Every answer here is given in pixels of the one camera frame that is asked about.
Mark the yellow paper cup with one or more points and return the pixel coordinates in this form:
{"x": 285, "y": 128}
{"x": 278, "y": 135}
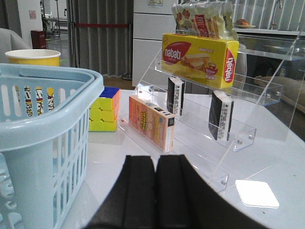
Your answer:
{"x": 34, "y": 57}

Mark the light blue plastic basket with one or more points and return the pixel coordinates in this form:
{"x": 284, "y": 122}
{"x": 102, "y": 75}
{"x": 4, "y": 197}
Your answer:
{"x": 44, "y": 124}

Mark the red bin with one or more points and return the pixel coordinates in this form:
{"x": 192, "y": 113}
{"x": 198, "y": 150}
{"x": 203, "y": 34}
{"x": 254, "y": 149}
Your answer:
{"x": 38, "y": 39}

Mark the white square coaster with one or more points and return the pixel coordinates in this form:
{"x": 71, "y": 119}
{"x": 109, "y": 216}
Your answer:
{"x": 256, "y": 194}

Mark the clear acrylic display shelf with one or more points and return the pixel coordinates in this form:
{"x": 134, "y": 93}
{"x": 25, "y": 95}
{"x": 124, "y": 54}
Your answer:
{"x": 260, "y": 142}

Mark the white cabinet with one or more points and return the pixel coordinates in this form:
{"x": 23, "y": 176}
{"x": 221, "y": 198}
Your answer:
{"x": 151, "y": 19}

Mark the rubik's cube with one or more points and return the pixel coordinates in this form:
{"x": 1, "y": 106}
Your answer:
{"x": 104, "y": 111}

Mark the plate of oranges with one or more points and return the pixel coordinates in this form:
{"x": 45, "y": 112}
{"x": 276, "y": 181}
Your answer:
{"x": 244, "y": 24}

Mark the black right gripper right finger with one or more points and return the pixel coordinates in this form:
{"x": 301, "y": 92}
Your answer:
{"x": 186, "y": 201}

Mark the red barrier belt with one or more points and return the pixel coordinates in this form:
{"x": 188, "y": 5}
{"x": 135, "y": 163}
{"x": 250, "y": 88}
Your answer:
{"x": 97, "y": 25}

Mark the black tissue pack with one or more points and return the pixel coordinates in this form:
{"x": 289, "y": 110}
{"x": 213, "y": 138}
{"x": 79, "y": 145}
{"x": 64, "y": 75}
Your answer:
{"x": 175, "y": 93}
{"x": 220, "y": 115}

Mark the yellow nabati wafer box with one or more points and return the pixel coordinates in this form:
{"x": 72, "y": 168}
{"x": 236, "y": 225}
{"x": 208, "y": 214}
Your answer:
{"x": 208, "y": 61}

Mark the orange snack box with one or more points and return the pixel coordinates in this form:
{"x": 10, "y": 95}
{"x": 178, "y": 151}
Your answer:
{"x": 152, "y": 121}

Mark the yellow snack bag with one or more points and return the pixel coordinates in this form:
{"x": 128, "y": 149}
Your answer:
{"x": 205, "y": 19}

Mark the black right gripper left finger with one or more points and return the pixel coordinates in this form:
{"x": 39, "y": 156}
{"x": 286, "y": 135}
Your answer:
{"x": 130, "y": 204}

